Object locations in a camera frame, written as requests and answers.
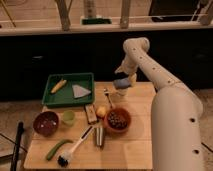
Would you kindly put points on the green cucumber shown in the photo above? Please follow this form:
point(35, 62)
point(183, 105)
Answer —
point(55, 148)

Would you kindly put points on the metal cylinder can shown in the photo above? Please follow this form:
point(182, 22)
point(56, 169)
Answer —
point(99, 136)

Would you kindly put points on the grey triangular cloth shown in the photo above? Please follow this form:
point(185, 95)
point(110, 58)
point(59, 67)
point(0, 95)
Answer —
point(80, 91)

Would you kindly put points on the metal spoon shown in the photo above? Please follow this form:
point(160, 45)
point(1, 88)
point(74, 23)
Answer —
point(107, 94)

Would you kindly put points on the green plastic tray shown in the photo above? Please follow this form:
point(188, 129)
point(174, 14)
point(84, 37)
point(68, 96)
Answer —
point(64, 97)

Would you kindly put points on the yellow lemon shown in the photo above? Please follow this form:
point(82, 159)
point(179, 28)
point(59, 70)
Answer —
point(101, 111)

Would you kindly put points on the wooden cutting board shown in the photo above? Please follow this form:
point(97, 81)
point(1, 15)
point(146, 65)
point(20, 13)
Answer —
point(131, 150)

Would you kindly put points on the yellow corn cob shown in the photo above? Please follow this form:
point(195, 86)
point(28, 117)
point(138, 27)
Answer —
point(59, 85)

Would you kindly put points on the small green cup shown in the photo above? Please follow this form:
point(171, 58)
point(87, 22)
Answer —
point(68, 117)

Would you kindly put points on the maroon bowl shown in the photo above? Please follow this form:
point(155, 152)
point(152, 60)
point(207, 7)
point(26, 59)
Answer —
point(46, 123)

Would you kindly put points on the brown wooden block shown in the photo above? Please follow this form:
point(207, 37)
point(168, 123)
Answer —
point(90, 113)

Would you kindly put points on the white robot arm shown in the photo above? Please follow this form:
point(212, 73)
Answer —
point(175, 112)

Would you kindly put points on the green box on shelf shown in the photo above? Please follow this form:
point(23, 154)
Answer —
point(92, 21)

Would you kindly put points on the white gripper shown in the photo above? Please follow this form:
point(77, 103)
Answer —
point(129, 68)

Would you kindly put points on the black pole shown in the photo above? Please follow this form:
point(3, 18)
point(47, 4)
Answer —
point(15, 155)

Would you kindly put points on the orange bowl with grapes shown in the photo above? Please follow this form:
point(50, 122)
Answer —
point(117, 121)

